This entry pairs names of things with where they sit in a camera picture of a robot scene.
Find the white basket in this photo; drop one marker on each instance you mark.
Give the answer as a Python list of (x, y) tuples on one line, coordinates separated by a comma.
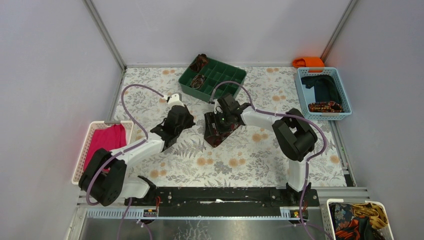
[(128, 125), (381, 234)]

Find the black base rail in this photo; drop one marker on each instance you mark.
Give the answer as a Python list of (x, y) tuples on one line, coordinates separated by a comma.
[(225, 201)]

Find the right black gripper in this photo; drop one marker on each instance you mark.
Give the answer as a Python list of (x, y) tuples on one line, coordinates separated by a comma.
[(211, 118)]

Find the gold yellow tie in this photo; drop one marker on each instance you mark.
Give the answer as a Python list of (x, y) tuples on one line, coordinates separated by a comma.
[(376, 214)]

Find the orange cloth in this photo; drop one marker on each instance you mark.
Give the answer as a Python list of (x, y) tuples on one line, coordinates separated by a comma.
[(315, 64)]

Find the dark navy cloth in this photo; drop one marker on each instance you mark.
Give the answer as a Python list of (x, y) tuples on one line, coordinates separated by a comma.
[(325, 89)]

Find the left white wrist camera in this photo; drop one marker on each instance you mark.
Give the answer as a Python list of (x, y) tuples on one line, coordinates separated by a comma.
[(174, 99)]

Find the orange black floral tie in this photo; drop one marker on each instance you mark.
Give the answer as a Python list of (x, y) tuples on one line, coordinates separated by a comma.
[(347, 226)]

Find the brown rolled tie back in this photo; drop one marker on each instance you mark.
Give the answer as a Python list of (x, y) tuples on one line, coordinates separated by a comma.
[(200, 61)]

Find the white basket left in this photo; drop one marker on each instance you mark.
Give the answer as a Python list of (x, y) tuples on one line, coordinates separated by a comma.
[(128, 125)]

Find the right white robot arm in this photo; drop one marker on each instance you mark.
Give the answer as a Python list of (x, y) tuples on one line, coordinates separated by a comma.
[(294, 134)]

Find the dark red patterned tie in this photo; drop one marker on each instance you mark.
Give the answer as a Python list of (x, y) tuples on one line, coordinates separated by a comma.
[(214, 137)]

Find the light blue plastic basket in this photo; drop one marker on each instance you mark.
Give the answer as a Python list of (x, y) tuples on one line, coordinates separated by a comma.
[(306, 96)]

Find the green compartment organizer tray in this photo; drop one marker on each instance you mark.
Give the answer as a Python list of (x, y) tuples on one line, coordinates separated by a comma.
[(221, 79)]

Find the white basket bottom right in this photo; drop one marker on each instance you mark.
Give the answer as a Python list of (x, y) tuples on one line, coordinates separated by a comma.
[(381, 234)]

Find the colourful patterned tie in basket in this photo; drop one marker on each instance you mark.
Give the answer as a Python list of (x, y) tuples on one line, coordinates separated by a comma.
[(325, 107)]

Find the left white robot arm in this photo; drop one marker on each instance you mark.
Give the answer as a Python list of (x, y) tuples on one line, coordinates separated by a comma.
[(106, 176)]

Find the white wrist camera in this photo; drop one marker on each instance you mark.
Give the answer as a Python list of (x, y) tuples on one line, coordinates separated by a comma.
[(217, 109), (174, 99)]

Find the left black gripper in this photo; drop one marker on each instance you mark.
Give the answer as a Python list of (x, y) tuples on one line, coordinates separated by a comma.
[(166, 129)]

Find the floral tablecloth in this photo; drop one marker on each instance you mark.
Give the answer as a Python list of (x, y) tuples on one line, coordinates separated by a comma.
[(249, 157)]

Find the magenta cloth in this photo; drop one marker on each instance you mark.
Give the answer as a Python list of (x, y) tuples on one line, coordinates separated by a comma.
[(113, 137)]

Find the striped rolled tie in tray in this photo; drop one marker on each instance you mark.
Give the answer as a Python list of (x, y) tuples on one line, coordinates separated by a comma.
[(197, 82)]

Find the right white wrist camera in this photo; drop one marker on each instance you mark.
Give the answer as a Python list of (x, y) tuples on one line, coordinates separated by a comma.
[(217, 109)]

